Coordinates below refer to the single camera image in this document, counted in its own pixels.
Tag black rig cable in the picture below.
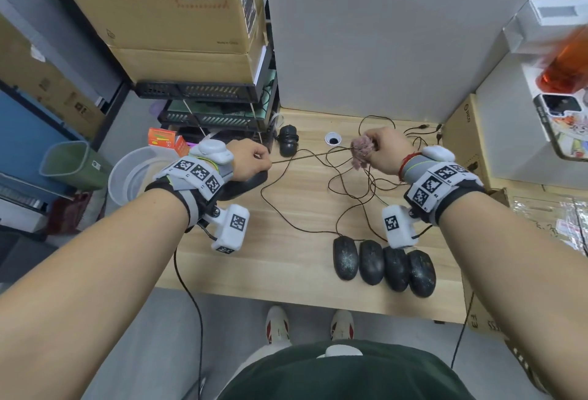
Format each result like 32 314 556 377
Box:
450 292 475 371
173 248 206 397

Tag large white box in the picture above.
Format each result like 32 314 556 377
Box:
475 50 588 193

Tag blue panel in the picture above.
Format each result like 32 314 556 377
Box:
0 87 87 197

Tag plain cardboard box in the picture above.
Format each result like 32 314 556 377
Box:
109 32 273 85

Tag person's beige trousers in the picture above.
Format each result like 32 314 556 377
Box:
225 343 277 392

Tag green trash bin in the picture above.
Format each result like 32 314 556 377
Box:
39 140 114 192

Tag black right rig cable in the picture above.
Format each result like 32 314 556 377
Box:
450 292 475 371

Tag black computer mouse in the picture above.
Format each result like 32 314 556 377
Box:
358 240 386 286
383 246 412 293
277 124 301 159
407 249 438 299
220 167 270 202
333 235 361 282

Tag black left rig cable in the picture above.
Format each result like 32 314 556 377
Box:
173 248 206 397

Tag grey wrist sleeve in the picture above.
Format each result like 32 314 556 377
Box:
404 152 443 186
202 156 236 183

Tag person's right forearm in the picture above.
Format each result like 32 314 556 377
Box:
439 191 588 400

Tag dark red bag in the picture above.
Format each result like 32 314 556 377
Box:
45 191 107 237

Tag lettered brown cardboard box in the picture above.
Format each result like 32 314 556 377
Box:
461 271 511 339

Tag grey right wrist sleeve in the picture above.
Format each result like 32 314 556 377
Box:
404 152 443 186

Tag striped woven bag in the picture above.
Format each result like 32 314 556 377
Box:
503 338 551 394

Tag pink fluffy wiping cloth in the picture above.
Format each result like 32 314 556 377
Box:
350 134 375 172

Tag grey left wrist sleeve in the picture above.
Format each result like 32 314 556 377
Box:
202 156 236 183

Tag person's right hand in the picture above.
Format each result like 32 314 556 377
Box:
365 126 417 177

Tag left wrist camera rig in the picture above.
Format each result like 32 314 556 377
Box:
145 156 252 256

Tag dark grey padded seat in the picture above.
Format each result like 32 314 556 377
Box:
0 229 28 284

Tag cardboard box with small prints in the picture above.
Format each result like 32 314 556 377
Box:
0 14 107 142

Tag phone with colourful case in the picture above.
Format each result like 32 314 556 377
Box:
532 91 588 163

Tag small stamped cardboard box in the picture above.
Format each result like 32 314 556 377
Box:
440 94 496 190

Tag tangle of black mouse cables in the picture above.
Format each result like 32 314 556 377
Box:
259 115 445 243

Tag white wrist puck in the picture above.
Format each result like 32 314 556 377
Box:
421 145 457 163
189 139 236 167

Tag cardboard box with black logo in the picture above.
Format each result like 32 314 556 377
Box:
488 187 588 259

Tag clear plastic basin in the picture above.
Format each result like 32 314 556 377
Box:
108 146 181 207

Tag white right wrist puck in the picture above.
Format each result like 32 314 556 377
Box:
421 145 457 163

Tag red string bracelet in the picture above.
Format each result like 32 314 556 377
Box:
397 151 421 181

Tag small white boxes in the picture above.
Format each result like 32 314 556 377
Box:
503 0 588 55

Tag person's left hand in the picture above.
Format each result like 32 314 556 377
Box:
226 137 273 183

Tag person's left shoe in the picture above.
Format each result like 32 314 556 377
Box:
265 305 293 346

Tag white left wrist puck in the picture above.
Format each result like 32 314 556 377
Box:
189 139 236 167

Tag grey slatted panel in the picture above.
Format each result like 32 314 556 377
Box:
0 183 48 213

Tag orange box with green print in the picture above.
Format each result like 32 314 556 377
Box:
148 127 178 148

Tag large stamped cardboard box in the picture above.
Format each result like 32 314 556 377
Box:
39 0 273 54

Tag black stacked tray rack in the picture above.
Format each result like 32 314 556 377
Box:
134 23 282 149

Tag person's left forearm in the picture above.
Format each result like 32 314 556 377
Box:
0 188 190 400

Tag person's dark shirt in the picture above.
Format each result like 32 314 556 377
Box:
218 339 477 400

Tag orange bottle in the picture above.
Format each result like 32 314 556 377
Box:
537 25 588 93

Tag white chest device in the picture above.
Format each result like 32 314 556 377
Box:
317 344 364 360

